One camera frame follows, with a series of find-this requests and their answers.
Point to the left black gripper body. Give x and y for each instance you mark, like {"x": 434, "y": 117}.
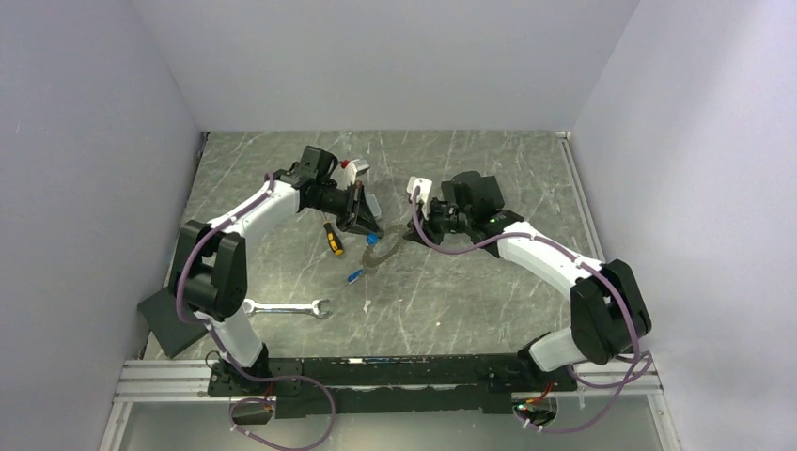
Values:
{"x": 333, "y": 201}

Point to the aluminium rail frame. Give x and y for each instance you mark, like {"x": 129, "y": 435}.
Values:
{"x": 416, "y": 302}

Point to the silver open-end wrench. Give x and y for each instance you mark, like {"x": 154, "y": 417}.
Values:
{"x": 315, "y": 309}

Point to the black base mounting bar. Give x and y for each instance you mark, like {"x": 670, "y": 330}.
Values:
{"x": 488, "y": 383}

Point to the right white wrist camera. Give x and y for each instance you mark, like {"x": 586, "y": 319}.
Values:
{"x": 419, "y": 189}

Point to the blue key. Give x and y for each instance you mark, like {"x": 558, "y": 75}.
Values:
{"x": 354, "y": 276}
{"x": 372, "y": 239}

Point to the black flat plate left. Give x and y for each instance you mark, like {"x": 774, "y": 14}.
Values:
{"x": 173, "y": 335}

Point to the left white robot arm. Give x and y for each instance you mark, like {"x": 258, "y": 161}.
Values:
{"x": 209, "y": 277}

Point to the small grey white box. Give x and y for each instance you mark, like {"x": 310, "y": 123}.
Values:
{"x": 374, "y": 206}

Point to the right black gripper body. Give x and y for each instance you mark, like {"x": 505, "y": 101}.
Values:
{"x": 437, "y": 220}

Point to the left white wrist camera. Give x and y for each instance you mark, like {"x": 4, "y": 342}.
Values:
{"x": 352, "y": 170}

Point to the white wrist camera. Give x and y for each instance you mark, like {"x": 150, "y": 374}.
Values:
{"x": 419, "y": 189}
{"x": 352, "y": 170}

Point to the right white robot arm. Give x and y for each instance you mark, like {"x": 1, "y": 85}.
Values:
{"x": 608, "y": 316}

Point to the yellow black screwdriver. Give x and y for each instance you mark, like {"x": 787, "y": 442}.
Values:
{"x": 334, "y": 242}

